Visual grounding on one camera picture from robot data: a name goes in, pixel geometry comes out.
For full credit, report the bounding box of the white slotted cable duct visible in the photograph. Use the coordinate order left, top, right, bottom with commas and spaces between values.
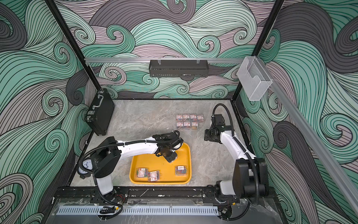
56, 205, 219, 216

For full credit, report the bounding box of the paper clip box two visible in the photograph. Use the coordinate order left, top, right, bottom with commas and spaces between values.
196, 114, 205, 122

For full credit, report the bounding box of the aluminium wall rail back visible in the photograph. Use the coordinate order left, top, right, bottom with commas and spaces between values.
84, 57, 244, 65

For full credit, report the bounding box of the paper clip box eleven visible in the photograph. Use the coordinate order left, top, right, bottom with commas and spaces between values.
176, 114, 183, 122

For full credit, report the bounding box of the black corner frame post left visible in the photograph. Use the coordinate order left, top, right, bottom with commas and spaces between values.
45, 0, 101, 90

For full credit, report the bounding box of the paper clip box one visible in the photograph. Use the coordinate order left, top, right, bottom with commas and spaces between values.
189, 113, 197, 122

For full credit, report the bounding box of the clear acrylic wall holder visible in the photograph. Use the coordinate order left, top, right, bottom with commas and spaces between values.
237, 56, 272, 101

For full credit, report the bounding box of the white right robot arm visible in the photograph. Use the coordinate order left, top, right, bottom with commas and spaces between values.
204, 103, 269, 206

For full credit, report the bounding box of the aluminium wall rail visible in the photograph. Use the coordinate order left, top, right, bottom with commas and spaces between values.
258, 57, 358, 215
84, 57, 244, 65

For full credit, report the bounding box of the paper clip box four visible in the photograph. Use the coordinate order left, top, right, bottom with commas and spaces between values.
183, 122, 191, 129

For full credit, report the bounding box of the black corner frame post right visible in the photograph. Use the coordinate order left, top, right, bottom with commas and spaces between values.
232, 1, 284, 102

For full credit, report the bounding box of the black briefcase with metal handle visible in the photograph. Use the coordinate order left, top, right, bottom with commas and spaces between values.
85, 88, 115, 136

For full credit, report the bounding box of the paper clip box five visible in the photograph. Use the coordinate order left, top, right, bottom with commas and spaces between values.
176, 121, 184, 129

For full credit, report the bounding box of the black corner frame post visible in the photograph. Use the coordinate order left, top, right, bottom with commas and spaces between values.
232, 1, 284, 102
45, 0, 101, 90

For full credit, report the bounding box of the aluminium wall rail right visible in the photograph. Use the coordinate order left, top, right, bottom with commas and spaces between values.
258, 57, 358, 215

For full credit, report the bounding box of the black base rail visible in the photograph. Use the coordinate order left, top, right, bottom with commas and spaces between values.
55, 185, 240, 205

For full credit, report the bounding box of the paper clip box eight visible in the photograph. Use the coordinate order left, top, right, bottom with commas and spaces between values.
191, 121, 199, 130

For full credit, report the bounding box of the yellow plastic tray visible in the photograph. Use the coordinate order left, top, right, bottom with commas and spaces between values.
129, 143, 192, 185

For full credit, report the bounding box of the paper clip box six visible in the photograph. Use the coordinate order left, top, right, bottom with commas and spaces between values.
136, 168, 148, 178

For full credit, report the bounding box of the paper clip box seven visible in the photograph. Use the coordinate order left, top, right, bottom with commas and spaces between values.
148, 170, 160, 182

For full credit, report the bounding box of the paper clip box ten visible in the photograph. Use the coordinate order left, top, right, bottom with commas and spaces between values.
175, 165, 187, 176

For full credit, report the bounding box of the black wall-mounted shelf tray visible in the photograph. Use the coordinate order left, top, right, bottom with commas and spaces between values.
149, 59, 209, 78

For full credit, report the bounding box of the paper clip box three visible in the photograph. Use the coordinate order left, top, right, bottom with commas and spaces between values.
183, 114, 190, 122

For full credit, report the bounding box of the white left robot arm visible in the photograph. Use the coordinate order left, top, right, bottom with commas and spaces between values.
77, 131, 184, 196

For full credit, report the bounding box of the white round gauge dial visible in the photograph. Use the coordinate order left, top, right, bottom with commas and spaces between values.
77, 158, 93, 179

